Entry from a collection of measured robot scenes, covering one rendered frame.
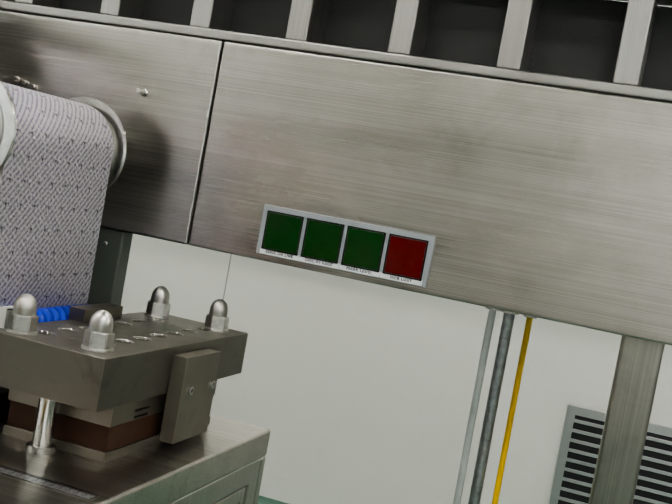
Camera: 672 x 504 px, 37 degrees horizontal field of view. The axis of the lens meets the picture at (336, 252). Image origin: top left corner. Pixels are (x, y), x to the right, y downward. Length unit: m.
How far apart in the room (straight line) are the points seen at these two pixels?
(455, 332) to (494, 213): 2.41
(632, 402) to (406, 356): 2.34
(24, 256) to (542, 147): 0.67
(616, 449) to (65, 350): 0.79
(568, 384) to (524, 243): 2.38
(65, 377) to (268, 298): 2.82
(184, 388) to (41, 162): 0.33
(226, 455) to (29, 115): 0.50
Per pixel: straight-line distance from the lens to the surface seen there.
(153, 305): 1.49
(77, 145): 1.38
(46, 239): 1.35
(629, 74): 1.37
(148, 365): 1.23
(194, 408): 1.33
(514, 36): 1.39
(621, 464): 1.53
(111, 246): 1.56
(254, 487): 1.50
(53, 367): 1.17
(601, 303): 1.34
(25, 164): 1.29
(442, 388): 3.78
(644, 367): 1.51
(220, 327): 1.45
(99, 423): 1.21
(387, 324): 3.80
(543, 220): 1.35
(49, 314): 1.33
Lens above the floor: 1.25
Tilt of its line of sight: 3 degrees down
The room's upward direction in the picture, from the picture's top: 10 degrees clockwise
